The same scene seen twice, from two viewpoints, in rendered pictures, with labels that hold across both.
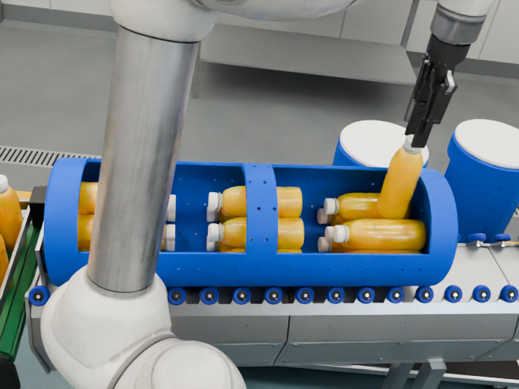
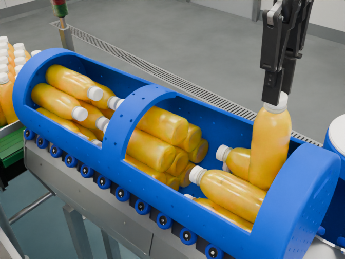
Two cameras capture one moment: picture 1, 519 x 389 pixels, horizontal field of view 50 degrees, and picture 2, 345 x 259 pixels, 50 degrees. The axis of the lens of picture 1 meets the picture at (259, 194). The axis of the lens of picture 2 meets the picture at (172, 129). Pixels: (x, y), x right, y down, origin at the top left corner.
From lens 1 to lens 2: 0.89 m
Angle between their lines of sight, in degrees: 41
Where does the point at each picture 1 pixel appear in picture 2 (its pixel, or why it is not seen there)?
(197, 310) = (96, 189)
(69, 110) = (255, 78)
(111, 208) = not seen: outside the picture
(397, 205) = (255, 170)
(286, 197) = (163, 121)
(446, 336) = not seen: outside the picture
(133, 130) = not seen: outside the picture
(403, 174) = (256, 133)
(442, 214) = (282, 197)
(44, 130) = (231, 86)
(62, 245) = (18, 96)
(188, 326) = (92, 200)
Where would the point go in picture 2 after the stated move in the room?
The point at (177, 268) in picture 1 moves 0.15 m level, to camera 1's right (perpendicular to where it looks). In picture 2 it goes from (65, 141) to (94, 169)
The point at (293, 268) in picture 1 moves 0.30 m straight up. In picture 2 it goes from (132, 181) to (115, 60)
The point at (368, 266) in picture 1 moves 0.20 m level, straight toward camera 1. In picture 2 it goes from (190, 214) to (94, 248)
